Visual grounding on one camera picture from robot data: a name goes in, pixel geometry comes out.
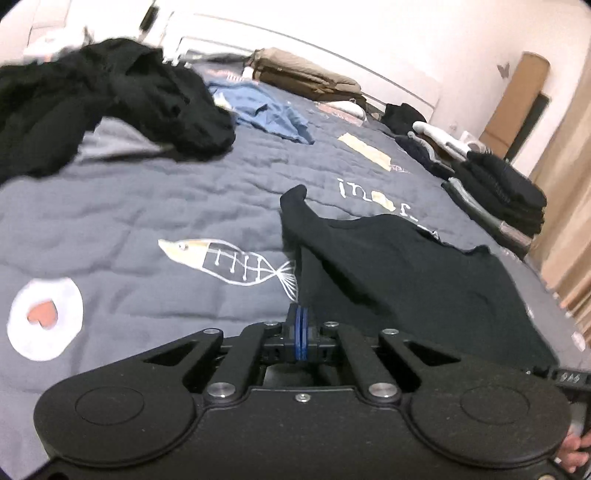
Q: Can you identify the light grey cloth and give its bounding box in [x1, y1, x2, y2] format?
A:
[74, 116, 174, 162]

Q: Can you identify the white headboard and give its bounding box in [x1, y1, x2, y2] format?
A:
[152, 11, 439, 121]

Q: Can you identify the stack of folded clothes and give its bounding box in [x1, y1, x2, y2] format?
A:
[442, 150, 548, 252]

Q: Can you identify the person's right hand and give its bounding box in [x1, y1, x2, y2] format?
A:
[558, 427, 591, 474]

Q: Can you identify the white cloth heap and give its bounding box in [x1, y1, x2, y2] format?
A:
[23, 30, 88, 61]

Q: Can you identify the black printed T-shirt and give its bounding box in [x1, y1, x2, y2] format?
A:
[279, 185, 557, 372]

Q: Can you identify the blue shirt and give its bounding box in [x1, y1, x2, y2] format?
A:
[205, 80, 315, 145]

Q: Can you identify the grey printed quilt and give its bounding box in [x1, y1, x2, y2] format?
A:
[0, 65, 591, 462]

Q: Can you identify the brown folded blanket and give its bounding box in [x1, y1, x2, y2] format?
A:
[245, 47, 365, 103]

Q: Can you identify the dark framed panel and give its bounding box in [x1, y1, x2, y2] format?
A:
[505, 92, 550, 162]

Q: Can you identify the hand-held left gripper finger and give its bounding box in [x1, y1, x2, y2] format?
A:
[302, 305, 462, 403]
[139, 305, 303, 403]

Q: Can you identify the black crumpled cloth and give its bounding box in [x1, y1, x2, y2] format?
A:
[382, 102, 428, 134]

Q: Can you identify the pile of black clothes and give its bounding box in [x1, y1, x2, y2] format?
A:
[0, 38, 236, 185]

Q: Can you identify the navy folded garment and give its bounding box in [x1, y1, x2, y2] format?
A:
[394, 133, 458, 180]

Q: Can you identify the tall cardboard box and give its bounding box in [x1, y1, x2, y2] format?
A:
[479, 52, 550, 160]

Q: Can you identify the beige curtain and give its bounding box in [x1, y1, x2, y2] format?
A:
[526, 69, 591, 352]

